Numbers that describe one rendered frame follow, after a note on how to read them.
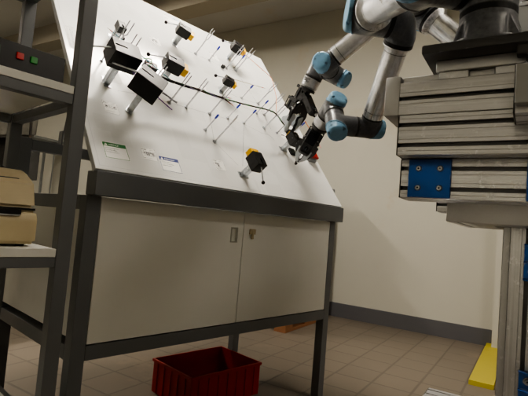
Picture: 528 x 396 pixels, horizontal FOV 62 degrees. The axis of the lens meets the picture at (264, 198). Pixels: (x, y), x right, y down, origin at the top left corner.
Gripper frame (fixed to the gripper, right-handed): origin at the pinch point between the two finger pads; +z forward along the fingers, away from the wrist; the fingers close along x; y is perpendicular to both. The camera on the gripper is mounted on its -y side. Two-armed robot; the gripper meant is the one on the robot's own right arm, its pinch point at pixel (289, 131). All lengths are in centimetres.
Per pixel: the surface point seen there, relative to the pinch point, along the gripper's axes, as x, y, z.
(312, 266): -12, -38, 45
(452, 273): -214, -23, 53
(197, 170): 56, -25, 19
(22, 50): 113, -21, 2
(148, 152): 73, -23, 18
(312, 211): -2.9, -30.3, 23.2
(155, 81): 76, -14, -1
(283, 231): 9.6, -31.7, 33.5
